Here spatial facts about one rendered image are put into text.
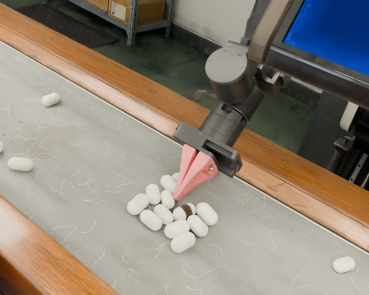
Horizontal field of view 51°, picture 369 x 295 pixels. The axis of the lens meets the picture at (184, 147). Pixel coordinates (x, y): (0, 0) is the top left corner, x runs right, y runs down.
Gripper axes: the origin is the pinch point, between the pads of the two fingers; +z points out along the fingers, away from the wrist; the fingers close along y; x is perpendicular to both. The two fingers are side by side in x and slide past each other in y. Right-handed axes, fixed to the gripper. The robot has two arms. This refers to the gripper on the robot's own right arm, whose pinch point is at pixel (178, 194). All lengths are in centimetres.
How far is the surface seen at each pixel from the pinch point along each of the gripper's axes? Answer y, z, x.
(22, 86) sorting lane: -41.5, -2.0, 4.1
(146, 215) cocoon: -0.6, 5.0, -4.3
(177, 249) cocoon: 5.7, 6.2, -4.7
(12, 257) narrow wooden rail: -6.7, 16.7, -15.2
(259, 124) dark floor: -41, -71, 160
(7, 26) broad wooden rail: -63, -13, 10
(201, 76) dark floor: -98, -89, 175
